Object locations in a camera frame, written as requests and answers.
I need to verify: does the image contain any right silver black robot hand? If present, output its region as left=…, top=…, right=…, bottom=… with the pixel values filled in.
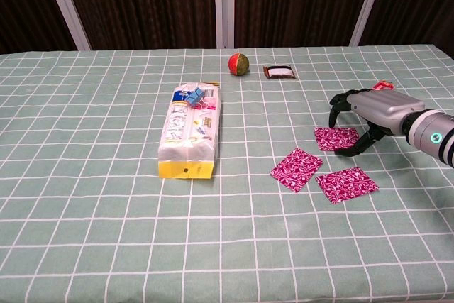
left=328, top=89, right=426, bottom=158

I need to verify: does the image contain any red patterned cloth pouch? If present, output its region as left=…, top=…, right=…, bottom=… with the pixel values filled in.
left=313, top=126, right=361, bottom=152

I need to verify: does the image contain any magenta patterned packet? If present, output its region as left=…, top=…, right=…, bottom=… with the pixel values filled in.
left=314, top=166, right=380, bottom=205
left=270, top=147, right=324, bottom=194

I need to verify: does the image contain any red snack packet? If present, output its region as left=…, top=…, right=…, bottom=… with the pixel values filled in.
left=371, top=80, right=397, bottom=92

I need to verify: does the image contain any dark brown curtain panel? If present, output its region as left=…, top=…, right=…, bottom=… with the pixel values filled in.
left=360, top=0, right=454, bottom=59
left=0, top=0, right=77, bottom=55
left=233, top=0, right=373, bottom=48
left=58, top=0, right=217, bottom=50

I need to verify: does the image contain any brown white small packet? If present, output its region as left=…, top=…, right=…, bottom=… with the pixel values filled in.
left=262, top=64, right=297, bottom=80

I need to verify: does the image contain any red green ball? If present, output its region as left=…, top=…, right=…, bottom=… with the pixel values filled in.
left=228, top=53, right=250, bottom=76

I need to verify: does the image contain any green checked tablecloth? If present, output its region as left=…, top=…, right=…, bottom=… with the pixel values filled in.
left=0, top=44, right=454, bottom=303

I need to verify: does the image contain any white partition frame post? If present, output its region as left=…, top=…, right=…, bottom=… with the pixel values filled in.
left=349, top=0, right=389, bottom=48
left=38, top=0, right=93, bottom=51
left=212, top=0, right=237, bottom=49

